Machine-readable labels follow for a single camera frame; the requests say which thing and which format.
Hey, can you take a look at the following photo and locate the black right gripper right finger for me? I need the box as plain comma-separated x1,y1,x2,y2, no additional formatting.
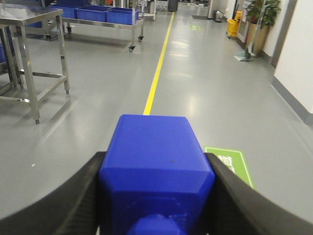
204,153,313,235

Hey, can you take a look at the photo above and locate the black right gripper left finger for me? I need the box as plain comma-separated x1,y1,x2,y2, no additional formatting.
0,152,106,235

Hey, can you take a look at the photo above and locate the blue plastic bottle-shaped container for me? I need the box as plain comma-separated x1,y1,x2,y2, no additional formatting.
98,114,215,235

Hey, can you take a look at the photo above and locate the green floor marker sticker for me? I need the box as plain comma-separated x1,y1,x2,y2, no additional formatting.
203,146,256,189

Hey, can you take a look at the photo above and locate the stainless steel table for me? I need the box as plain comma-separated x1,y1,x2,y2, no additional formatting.
0,2,71,125

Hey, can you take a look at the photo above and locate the yellow mop bucket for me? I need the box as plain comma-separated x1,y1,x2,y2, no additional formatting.
226,11,242,38

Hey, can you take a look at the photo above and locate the steel wheeled cart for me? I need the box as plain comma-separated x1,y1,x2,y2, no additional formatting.
24,0,145,52

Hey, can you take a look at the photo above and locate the potted green plant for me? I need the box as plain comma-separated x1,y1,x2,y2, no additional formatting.
246,0,281,58

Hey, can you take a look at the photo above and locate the blue bin on cart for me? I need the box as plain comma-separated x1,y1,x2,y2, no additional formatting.
76,5,112,22
106,7,134,25

